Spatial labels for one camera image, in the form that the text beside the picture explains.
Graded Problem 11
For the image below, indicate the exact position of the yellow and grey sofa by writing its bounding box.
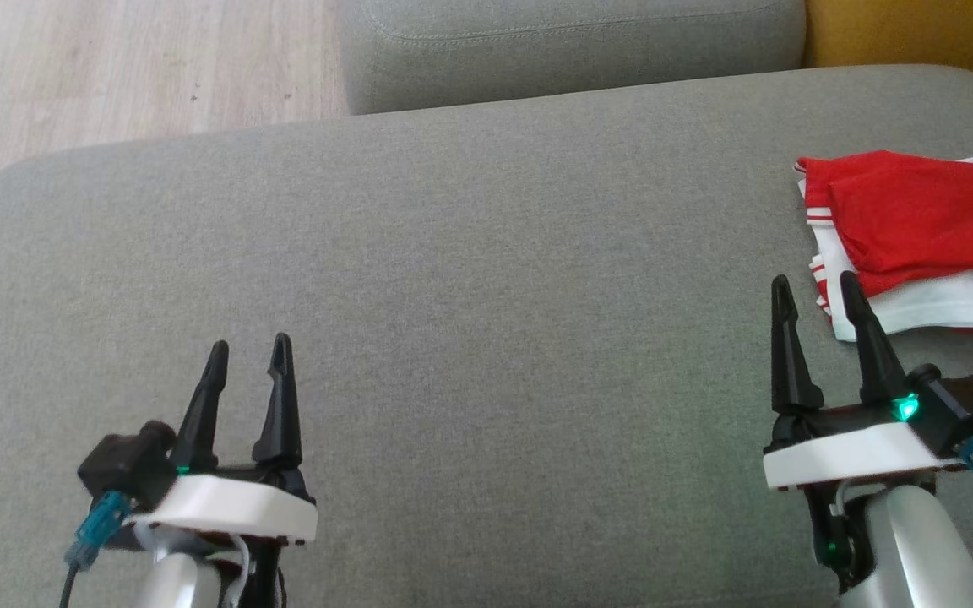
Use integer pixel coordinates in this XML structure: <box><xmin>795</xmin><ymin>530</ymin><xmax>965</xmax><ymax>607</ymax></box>
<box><xmin>803</xmin><ymin>0</ymin><xmax>973</xmax><ymax>106</ymax></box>

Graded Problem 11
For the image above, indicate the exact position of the red white basketball jersey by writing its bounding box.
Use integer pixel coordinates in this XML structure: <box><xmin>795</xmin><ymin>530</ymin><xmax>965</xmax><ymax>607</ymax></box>
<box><xmin>795</xmin><ymin>150</ymin><xmax>973</xmax><ymax>343</ymax></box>

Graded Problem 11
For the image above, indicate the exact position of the blue left cable connector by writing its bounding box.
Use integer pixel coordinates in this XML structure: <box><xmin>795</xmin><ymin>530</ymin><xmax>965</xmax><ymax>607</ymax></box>
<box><xmin>64</xmin><ymin>491</ymin><xmax>131</xmax><ymax>571</ymax></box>

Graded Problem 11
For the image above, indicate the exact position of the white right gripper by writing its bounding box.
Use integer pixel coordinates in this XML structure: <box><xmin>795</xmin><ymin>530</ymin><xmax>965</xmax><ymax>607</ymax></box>
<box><xmin>761</xmin><ymin>270</ymin><xmax>965</xmax><ymax>492</ymax></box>

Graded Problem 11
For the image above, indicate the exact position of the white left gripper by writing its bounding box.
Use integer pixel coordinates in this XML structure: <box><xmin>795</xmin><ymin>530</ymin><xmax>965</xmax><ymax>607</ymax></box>
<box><xmin>123</xmin><ymin>333</ymin><xmax>318</xmax><ymax>546</ymax></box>

